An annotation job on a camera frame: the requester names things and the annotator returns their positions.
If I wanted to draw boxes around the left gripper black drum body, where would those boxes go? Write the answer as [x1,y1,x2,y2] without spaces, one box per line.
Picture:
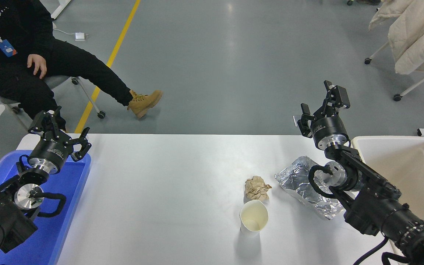
[31,136,74,170]

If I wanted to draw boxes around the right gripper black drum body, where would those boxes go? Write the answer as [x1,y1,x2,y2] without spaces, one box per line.
[310,113,349,145]

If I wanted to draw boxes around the crinkled foil tray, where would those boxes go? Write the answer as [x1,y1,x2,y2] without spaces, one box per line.
[274,155,346,220]

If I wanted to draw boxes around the grey white-framed chair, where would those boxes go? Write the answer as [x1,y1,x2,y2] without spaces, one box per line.
[0,75,106,119]

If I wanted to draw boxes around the white paper cup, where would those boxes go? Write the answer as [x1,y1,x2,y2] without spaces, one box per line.
[239,199,269,234]

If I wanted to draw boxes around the person's left hand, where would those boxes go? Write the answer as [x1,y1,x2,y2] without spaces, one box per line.
[27,54,47,80]

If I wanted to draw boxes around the blue plastic tray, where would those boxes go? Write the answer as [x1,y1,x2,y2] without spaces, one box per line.
[0,150,92,265]

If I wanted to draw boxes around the white-framed rolling chair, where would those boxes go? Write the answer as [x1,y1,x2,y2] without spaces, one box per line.
[364,40,424,102]

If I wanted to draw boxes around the crumpled tan paper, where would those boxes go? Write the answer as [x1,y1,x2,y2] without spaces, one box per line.
[244,176,272,202]

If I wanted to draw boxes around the large pale plastic bin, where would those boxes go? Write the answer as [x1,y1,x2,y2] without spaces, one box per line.
[351,135,424,265]

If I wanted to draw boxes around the person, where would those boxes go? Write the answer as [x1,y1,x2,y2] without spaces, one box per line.
[0,0,164,134]

